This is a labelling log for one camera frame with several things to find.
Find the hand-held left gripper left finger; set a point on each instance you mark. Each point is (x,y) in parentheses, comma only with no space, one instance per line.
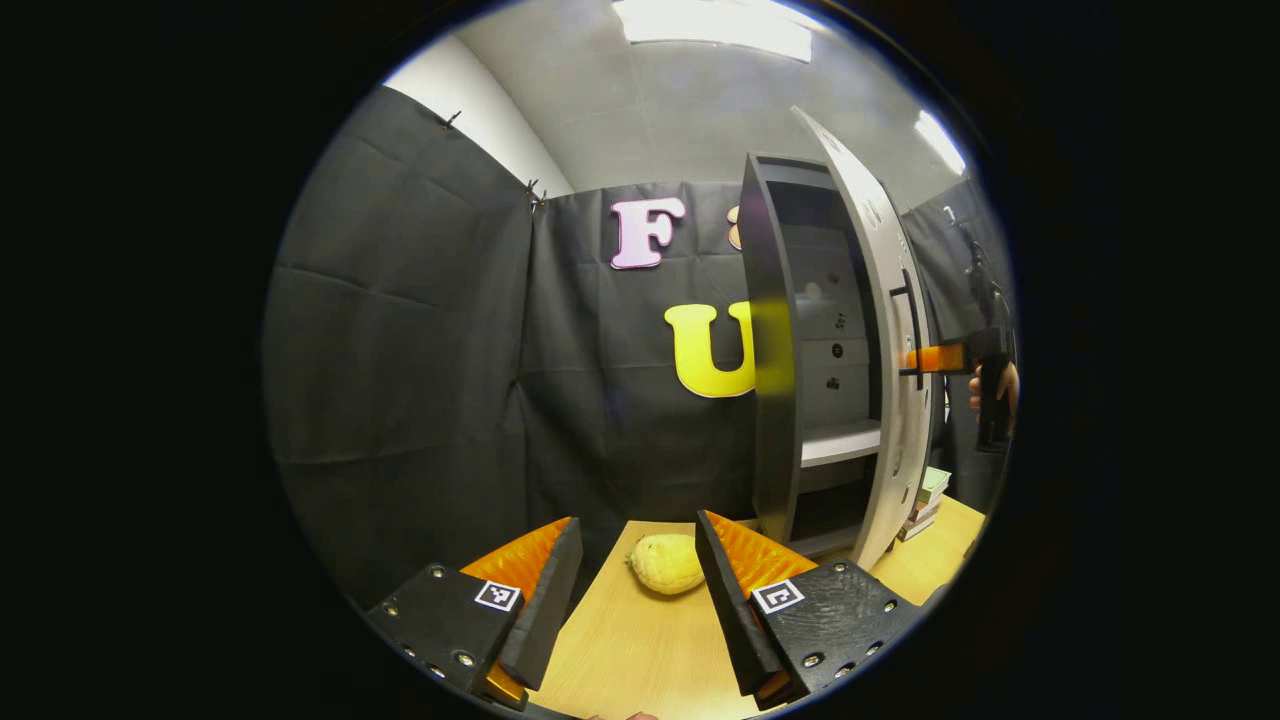
(550,610)

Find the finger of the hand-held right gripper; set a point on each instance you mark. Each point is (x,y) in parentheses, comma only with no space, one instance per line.
(940,358)

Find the large ceiling light panel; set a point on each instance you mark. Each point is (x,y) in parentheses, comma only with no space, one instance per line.
(710,30)

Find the small ceiling light panel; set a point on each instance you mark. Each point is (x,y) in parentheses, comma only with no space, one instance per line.
(940,142)

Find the black backdrop cloth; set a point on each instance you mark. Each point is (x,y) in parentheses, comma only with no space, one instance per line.
(400,350)

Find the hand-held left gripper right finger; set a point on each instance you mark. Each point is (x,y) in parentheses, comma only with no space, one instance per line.
(728,610)

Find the green notebook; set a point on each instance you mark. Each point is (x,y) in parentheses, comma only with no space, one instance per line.
(935,485)

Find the yellow bumpy fruit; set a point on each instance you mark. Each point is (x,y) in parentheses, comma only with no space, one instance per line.
(665,565)

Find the brown book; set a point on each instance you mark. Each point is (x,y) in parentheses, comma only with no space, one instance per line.
(925,510)

